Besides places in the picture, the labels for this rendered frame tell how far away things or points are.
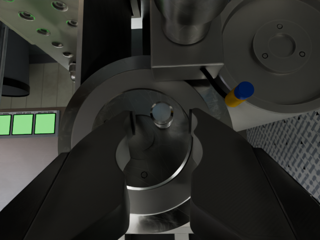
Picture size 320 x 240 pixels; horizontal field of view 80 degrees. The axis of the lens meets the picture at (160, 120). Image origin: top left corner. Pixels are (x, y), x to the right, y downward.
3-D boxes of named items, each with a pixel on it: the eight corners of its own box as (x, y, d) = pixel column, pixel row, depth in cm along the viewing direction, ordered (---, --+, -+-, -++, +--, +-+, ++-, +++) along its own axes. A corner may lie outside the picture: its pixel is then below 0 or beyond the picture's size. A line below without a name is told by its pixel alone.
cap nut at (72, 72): (79, 62, 50) (78, 79, 49) (85, 68, 54) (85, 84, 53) (65, 63, 50) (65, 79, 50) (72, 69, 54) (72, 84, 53)
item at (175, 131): (70, 126, 14) (150, 67, 15) (82, 129, 16) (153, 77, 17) (128, 213, 13) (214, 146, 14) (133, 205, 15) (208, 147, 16)
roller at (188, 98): (211, 64, 16) (223, 214, 14) (185, 117, 41) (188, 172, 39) (73, 71, 16) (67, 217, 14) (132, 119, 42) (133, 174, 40)
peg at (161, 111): (147, 103, 11) (170, 98, 11) (152, 112, 14) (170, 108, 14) (152, 125, 11) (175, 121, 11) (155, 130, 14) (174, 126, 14)
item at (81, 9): (86, -79, 20) (80, 91, 17) (131, 43, 43) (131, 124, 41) (82, -79, 20) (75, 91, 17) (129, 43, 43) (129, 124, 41)
